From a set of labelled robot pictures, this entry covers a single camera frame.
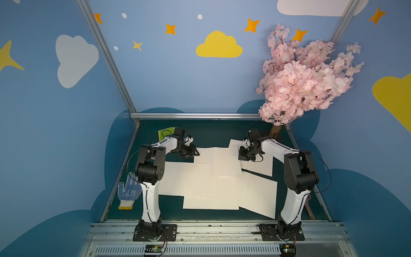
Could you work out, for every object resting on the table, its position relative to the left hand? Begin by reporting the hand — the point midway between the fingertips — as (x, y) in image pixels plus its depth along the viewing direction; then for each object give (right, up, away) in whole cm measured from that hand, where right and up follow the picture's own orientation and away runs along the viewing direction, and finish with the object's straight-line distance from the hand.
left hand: (197, 153), depth 101 cm
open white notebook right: (+34, -21, -15) cm, 43 cm away
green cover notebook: (-24, +14, +16) cm, 32 cm away
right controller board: (+44, -42, -28) cm, 67 cm away
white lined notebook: (+16, -5, -1) cm, 17 cm away
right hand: (+27, -2, -3) cm, 27 cm away
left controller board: (-18, -40, -29) cm, 53 cm away
